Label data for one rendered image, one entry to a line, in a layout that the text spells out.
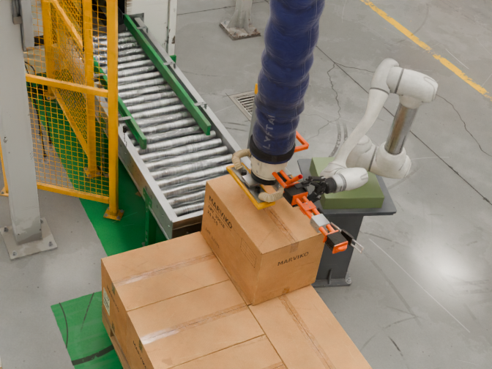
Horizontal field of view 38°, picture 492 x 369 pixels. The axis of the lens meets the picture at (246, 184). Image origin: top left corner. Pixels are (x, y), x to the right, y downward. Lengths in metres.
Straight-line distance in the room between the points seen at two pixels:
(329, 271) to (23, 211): 1.97
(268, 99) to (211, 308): 1.18
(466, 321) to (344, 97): 2.53
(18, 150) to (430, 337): 2.74
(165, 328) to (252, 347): 0.45
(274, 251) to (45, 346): 1.51
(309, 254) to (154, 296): 0.84
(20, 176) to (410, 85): 2.32
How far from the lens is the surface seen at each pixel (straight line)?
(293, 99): 3.28
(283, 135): 3.40
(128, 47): 5.84
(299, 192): 3.47
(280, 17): 3.08
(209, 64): 6.71
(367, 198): 4.19
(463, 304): 4.99
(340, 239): 3.27
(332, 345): 3.79
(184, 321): 3.76
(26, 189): 4.59
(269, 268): 3.68
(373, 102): 3.70
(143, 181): 4.52
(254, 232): 3.66
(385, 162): 4.11
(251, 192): 3.60
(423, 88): 3.72
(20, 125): 4.29
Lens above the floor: 3.49
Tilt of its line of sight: 40 degrees down
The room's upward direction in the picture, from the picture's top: 8 degrees clockwise
